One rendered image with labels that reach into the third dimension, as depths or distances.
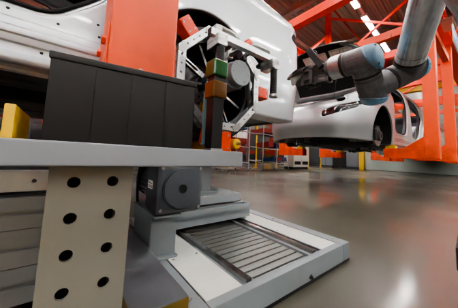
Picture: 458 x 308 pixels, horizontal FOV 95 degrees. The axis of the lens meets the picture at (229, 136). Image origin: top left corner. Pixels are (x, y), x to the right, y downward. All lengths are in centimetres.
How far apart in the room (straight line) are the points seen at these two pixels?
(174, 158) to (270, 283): 54
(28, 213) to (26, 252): 8
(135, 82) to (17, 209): 39
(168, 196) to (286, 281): 47
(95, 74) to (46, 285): 27
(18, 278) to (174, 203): 38
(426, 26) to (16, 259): 117
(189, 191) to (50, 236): 50
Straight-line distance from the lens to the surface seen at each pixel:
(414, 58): 96
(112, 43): 59
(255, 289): 73
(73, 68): 36
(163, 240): 86
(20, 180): 62
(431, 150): 431
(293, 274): 85
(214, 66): 49
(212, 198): 118
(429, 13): 87
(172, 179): 75
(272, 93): 111
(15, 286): 69
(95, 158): 32
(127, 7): 64
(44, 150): 32
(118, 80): 35
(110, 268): 39
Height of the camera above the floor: 44
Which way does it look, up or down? 5 degrees up
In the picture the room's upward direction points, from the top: 2 degrees clockwise
